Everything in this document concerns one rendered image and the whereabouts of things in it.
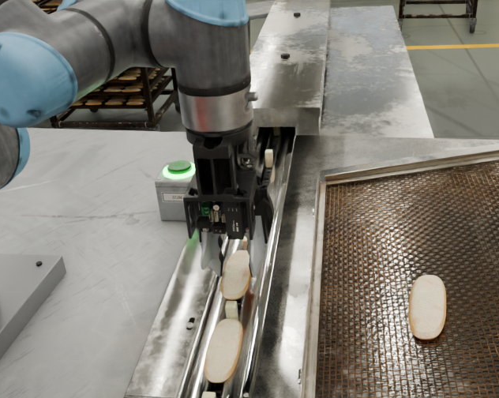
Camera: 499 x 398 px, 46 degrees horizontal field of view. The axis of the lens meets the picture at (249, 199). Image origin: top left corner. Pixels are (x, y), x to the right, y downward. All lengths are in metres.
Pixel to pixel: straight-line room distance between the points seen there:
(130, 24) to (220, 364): 0.36
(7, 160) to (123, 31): 0.33
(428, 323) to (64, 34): 0.43
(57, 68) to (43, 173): 0.74
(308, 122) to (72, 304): 0.55
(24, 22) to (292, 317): 0.47
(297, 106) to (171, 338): 0.58
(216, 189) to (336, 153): 0.58
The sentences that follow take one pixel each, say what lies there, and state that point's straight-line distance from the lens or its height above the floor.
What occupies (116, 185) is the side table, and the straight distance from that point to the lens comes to 1.12.
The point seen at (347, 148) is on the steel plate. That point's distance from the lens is 1.19.
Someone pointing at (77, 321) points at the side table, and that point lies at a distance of 0.82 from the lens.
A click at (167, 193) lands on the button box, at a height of 0.87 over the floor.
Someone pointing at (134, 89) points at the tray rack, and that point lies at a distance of 3.22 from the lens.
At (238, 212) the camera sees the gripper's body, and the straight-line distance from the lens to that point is 0.62.
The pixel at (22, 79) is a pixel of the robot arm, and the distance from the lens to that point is 0.49.
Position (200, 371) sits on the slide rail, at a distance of 0.67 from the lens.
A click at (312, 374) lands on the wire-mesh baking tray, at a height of 0.89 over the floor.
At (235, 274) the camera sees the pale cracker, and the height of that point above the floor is 0.88.
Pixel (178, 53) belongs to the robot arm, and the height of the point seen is 1.17.
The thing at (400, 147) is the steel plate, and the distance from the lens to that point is 1.20.
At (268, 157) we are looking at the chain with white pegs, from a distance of 1.07.
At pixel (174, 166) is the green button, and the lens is 0.96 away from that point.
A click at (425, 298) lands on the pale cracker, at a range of 0.65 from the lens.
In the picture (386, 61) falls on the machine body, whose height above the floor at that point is 0.82.
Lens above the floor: 1.33
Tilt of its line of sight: 30 degrees down
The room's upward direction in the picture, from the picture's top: 4 degrees counter-clockwise
